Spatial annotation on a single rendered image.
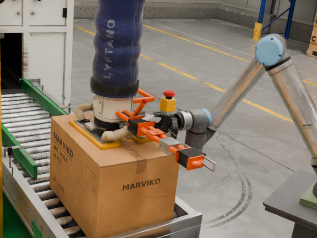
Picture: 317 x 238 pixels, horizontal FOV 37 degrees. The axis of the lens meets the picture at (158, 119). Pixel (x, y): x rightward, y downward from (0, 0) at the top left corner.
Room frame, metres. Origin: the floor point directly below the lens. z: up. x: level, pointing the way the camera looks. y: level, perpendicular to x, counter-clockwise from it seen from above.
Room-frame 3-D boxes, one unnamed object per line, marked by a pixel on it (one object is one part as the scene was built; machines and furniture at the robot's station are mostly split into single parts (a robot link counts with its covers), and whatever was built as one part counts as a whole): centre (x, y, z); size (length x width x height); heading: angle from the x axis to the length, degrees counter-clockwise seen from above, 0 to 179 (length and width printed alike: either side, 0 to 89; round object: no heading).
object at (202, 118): (2.07, -0.18, 1.07); 0.12 x 0.09 x 0.10; 126
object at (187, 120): (2.02, -0.11, 1.08); 0.09 x 0.05 x 0.10; 36
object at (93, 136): (2.04, 0.30, 0.97); 0.34 x 0.10 x 0.05; 37
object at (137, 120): (1.90, 0.07, 1.08); 0.10 x 0.08 x 0.06; 127
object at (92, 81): (2.10, 0.22, 1.19); 0.23 x 0.23 x 0.04
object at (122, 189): (2.08, 0.21, 0.75); 0.60 x 0.40 x 0.40; 34
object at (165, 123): (1.98, -0.04, 1.07); 0.12 x 0.09 x 0.08; 126
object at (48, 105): (3.20, 0.70, 0.60); 1.60 x 0.10 x 0.09; 36
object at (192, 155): (1.61, -0.13, 1.08); 0.08 x 0.07 x 0.05; 37
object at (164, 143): (1.72, -0.06, 1.07); 0.07 x 0.07 x 0.04; 37
